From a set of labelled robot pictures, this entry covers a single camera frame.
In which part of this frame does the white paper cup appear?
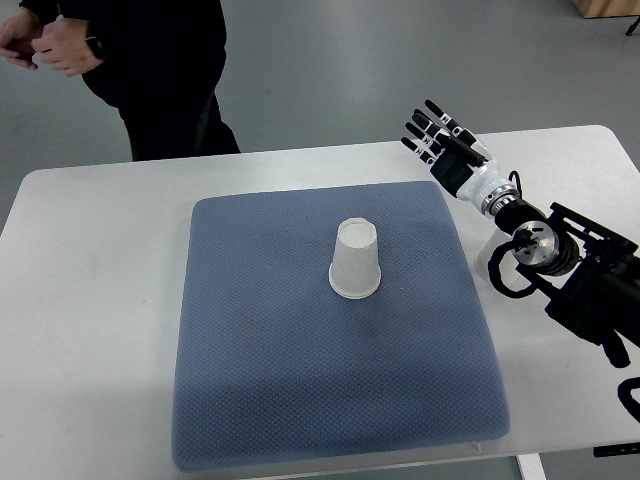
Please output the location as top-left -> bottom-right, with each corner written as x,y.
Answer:
475,229 -> 520,287
328,217 -> 381,300

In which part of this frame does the white paper cup on cushion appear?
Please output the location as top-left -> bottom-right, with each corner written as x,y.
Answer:
328,217 -> 381,300

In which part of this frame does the black white robotic hand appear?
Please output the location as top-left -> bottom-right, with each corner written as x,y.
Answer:
401,99 -> 521,217

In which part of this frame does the black table control panel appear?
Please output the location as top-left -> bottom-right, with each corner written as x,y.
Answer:
593,442 -> 640,458

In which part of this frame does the white table leg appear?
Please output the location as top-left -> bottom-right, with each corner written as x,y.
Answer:
516,453 -> 547,480

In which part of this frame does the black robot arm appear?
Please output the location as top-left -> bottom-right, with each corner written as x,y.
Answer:
488,190 -> 639,368

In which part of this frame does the black wrist watch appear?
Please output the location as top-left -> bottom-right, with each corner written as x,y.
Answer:
85,35 -> 107,61

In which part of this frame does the person in black clothes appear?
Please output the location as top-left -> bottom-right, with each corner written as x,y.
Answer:
20,1 -> 240,161

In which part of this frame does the person's left hand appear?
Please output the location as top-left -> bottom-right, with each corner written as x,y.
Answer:
31,18 -> 103,77

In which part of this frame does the person's right hand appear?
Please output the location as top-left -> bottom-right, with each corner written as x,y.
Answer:
1,8 -> 42,70

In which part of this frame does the wooden furniture corner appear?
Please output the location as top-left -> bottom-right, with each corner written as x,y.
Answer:
571,0 -> 639,19

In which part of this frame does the blue textured foam cushion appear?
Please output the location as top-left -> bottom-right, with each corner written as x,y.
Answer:
172,181 -> 510,472

